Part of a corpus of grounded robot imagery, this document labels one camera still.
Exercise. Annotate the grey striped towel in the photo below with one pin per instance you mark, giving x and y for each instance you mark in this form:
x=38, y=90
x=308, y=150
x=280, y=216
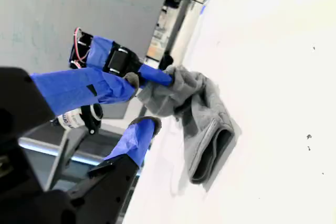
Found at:
x=199, y=103

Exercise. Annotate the steel post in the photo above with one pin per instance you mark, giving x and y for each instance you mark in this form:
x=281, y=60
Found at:
x=65, y=149

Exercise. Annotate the short black camera stalk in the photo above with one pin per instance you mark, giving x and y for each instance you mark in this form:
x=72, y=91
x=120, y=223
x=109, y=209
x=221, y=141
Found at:
x=93, y=119

